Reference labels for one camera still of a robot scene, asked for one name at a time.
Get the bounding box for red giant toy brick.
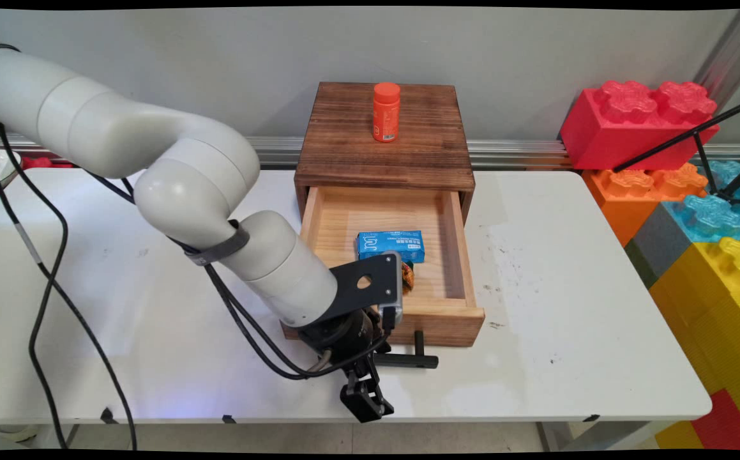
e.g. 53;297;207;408
559;79;721;171

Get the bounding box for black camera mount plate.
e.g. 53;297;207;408
328;254;399;322

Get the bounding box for wooden drawer with black handle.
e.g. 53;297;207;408
280;185;487;371

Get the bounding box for orange bottle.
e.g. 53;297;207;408
372;82;402;143

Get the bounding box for aluminium rail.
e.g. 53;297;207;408
0;134;740;172

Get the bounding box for yellow giant toy brick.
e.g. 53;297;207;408
649;236;740;441

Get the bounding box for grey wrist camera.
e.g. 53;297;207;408
379;251;404;330

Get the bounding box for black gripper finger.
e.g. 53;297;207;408
341;364;377;424
365;361;395;415

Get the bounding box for red flat toy brick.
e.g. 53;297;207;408
692;388;740;451

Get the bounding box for blue giant toy brick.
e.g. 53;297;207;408
660;158;740;243

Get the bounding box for black tripod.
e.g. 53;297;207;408
612;95;740;205

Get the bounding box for aluminium post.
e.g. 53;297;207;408
692;9;740;103

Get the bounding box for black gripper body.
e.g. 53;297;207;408
298;308;388;366

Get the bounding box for small yellow toy brick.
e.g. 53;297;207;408
654;420;707;450

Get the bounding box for white table leg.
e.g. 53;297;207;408
38;424;80;451
536;420;670;452

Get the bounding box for grey giant toy brick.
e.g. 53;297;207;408
625;203;696;288

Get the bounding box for orange giant toy brick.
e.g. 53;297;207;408
582;162;709;247

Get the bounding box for blue cardboard box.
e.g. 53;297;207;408
357;230;426;264

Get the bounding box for white bowl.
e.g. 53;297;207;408
0;148;23;192

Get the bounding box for white tape roll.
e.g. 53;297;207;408
0;424;42;443

